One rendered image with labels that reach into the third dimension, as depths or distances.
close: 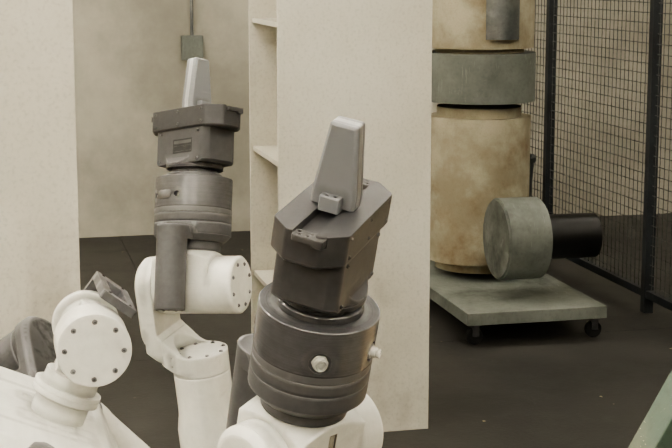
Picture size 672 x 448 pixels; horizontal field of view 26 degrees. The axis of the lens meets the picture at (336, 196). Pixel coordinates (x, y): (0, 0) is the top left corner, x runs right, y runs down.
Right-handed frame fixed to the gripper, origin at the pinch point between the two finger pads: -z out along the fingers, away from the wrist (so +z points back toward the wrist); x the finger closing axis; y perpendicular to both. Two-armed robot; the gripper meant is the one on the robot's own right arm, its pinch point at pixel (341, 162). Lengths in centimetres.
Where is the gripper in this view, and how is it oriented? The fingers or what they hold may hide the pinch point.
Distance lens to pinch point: 99.9
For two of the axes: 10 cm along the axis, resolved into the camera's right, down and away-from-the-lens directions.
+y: 9.3, 2.6, -2.7
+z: -1.4, 9.1, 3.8
